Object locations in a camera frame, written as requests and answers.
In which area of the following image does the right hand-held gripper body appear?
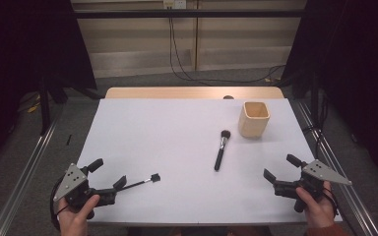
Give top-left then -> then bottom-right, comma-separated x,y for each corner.
272,158 -> 353,213

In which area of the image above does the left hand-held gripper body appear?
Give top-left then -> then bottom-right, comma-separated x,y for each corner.
52,162 -> 118,220

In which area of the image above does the beige wooden brush holder cup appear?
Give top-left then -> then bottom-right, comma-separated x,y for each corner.
237,100 -> 272,139

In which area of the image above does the large black makeup brush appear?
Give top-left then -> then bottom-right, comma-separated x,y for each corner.
214,129 -> 232,172

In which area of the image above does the person's left hand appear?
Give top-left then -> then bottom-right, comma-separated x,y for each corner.
58,194 -> 100,236

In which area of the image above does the person's right hand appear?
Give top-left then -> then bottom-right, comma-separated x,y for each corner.
295,180 -> 339,230

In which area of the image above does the white table mat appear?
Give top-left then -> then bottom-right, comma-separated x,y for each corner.
77,97 -> 344,226

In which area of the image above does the black metal stand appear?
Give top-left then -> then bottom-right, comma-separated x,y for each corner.
38,76 -> 52,136
309,71 -> 321,128

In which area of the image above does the light wooden table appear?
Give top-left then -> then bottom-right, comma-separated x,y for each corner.
104,86 -> 285,100

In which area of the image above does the dark curtain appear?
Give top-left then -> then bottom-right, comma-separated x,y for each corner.
0,0 -> 98,173
280,0 -> 378,189

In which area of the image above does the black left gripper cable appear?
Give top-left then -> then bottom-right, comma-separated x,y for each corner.
49,176 -> 64,231

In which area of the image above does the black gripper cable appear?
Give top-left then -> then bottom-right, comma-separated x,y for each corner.
321,186 -> 340,218
49,176 -> 64,231

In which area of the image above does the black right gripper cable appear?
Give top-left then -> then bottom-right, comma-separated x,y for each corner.
321,186 -> 340,218

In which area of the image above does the black cable bundle by rail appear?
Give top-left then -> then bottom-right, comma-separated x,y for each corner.
303,97 -> 330,159

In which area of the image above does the metal floor rail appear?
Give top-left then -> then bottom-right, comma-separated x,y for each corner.
0,107 -> 67,236
294,99 -> 378,236

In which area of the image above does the yellow floor cable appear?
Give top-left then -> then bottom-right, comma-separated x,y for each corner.
27,93 -> 42,114

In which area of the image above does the black floor cable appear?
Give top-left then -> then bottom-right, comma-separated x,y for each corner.
168,7 -> 287,85

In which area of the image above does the black horizontal frame bar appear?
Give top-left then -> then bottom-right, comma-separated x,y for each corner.
73,9 -> 307,20

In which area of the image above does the white wall outlet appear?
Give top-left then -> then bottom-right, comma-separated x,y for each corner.
162,0 -> 187,10

